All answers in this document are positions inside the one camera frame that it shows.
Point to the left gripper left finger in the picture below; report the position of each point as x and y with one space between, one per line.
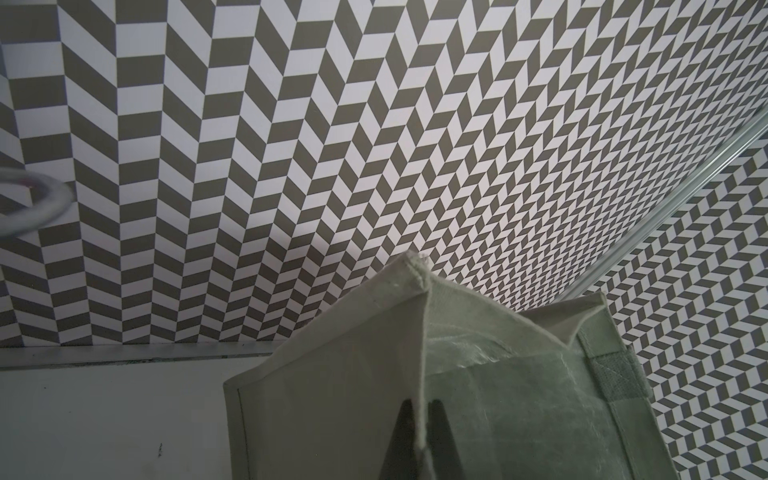
400 461

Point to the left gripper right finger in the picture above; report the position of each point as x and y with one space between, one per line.
445 460

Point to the green canvas bag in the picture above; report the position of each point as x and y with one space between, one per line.
548 393

